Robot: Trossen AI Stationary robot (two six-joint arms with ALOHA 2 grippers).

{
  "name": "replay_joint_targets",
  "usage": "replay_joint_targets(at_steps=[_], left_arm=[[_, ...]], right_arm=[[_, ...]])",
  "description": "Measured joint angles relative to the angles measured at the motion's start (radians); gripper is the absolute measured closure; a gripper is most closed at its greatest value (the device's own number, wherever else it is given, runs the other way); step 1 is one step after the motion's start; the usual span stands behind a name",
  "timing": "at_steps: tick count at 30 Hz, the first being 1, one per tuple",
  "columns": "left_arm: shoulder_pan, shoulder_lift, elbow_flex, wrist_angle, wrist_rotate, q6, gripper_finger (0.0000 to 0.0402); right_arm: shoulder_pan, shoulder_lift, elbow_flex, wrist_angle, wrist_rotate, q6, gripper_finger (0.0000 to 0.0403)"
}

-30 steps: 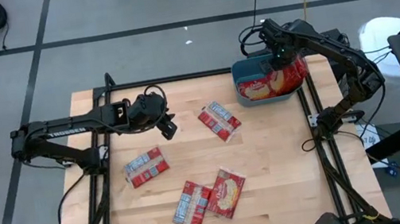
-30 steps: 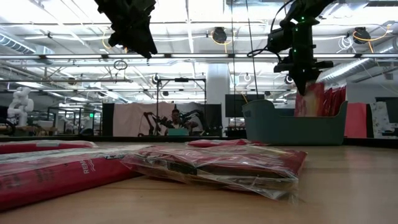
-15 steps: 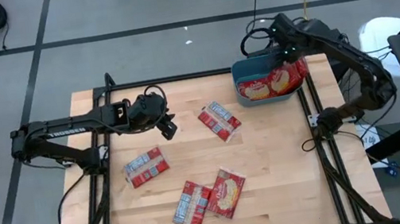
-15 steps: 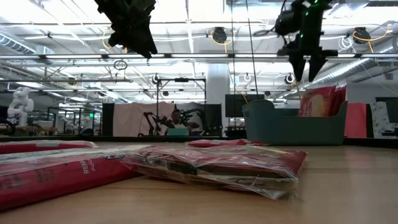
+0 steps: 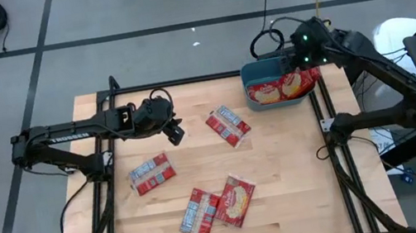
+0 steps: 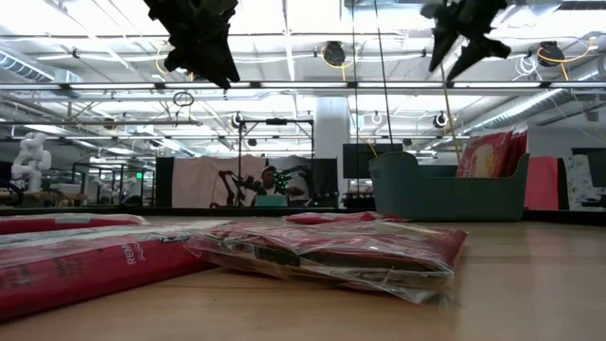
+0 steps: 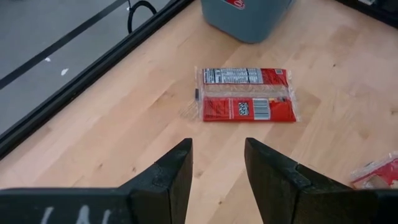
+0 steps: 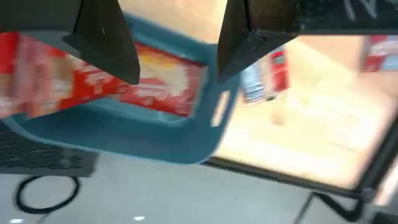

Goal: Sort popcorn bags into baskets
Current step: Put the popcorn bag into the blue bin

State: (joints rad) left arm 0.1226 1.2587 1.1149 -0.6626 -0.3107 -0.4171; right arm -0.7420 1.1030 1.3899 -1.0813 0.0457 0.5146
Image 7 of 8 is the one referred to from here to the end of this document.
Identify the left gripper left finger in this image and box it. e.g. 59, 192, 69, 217
0, 138, 194, 224

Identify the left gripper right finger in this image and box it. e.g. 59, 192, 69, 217
245, 138, 398, 224

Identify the red popcorn bag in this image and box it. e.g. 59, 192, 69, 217
193, 65, 302, 123
224, 0, 246, 10
348, 151, 398, 190

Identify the teal plastic basket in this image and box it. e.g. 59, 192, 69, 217
200, 0, 295, 44

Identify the black looped cable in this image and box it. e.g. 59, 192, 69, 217
126, 0, 158, 34

